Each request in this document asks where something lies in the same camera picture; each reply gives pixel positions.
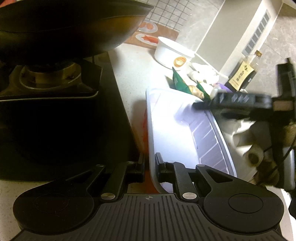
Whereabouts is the white tissue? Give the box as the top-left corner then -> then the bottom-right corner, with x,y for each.
192,62 -> 219,84

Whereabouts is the cartoon chef wall sticker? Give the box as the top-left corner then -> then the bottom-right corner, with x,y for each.
122,0 -> 195,50

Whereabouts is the soy sauce bottle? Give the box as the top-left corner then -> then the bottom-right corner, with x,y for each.
225,50 -> 262,92

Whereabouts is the grey wall outlet strip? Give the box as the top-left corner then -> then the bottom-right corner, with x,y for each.
242,11 -> 270,56

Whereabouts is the pink purple sponge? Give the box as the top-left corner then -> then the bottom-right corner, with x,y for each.
214,83 -> 231,92

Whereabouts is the red foil food tray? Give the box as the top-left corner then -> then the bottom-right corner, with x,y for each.
145,88 -> 237,193

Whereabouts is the black wok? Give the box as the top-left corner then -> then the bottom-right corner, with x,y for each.
1,1 -> 152,63

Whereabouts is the green snack packet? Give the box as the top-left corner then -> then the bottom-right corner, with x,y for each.
196,82 -> 211,100
172,68 -> 192,94

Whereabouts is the garlic bulb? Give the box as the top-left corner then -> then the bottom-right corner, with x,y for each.
188,71 -> 200,82

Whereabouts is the ginger root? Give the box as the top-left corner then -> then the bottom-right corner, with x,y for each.
188,85 -> 205,99

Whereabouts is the black gas stove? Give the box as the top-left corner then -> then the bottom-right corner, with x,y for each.
1,53 -> 139,181

